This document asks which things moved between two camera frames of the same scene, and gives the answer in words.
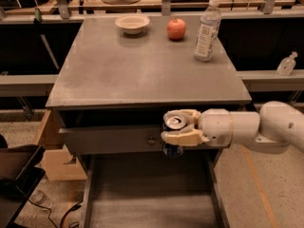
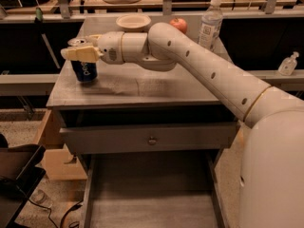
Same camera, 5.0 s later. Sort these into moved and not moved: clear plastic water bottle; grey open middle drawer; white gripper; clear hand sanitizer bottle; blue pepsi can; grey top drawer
Moved: white gripper; blue pepsi can
Not moved: clear hand sanitizer bottle; clear plastic water bottle; grey open middle drawer; grey top drawer
